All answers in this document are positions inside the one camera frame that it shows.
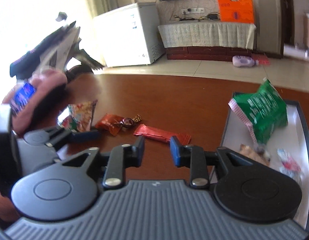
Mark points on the person's left hand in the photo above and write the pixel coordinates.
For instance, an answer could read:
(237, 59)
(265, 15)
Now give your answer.
(26, 99)

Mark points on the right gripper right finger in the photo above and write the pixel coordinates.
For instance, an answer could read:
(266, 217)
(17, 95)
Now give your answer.
(197, 160)

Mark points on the black router box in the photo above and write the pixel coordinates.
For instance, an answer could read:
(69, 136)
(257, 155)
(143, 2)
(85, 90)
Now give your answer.
(213, 16)

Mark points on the green shrimp cracker bag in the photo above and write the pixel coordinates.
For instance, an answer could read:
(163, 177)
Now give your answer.
(78, 117)

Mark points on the white red small packet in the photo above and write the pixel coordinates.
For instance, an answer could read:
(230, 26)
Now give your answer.
(289, 166)

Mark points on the purple detergent bottle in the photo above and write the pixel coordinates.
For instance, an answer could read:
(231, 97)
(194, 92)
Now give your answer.
(244, 61)

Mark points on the orange square snack packet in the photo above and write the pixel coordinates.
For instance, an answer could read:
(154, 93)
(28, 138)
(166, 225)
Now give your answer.
(111, 123)

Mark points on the brown gold candy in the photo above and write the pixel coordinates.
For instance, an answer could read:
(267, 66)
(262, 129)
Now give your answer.
(128, 122)

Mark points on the tan crinkled snack packet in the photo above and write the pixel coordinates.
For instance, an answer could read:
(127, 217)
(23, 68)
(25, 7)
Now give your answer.
(259, 155)

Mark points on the orange cardboard gift box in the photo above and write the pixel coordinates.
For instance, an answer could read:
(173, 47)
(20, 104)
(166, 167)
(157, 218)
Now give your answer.
(239, 11)

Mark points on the red snack bar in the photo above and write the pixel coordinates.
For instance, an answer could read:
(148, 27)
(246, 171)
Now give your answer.
(161, 135)

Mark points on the tv cabinet with lace cloth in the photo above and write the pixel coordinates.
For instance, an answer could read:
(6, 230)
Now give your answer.
(207, 40)

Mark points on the white chest freezer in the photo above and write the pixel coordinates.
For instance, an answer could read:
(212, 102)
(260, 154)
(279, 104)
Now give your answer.
(127, 36)

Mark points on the white wall power strip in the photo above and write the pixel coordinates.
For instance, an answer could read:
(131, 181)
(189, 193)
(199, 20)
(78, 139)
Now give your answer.
(188, 11)

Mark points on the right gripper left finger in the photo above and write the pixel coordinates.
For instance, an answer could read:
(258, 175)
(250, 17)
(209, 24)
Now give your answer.
(108, 168)

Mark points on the dark blue cardboard box tray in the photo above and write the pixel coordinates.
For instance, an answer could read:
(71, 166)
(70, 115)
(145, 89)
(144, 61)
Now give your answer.
(294, 138)

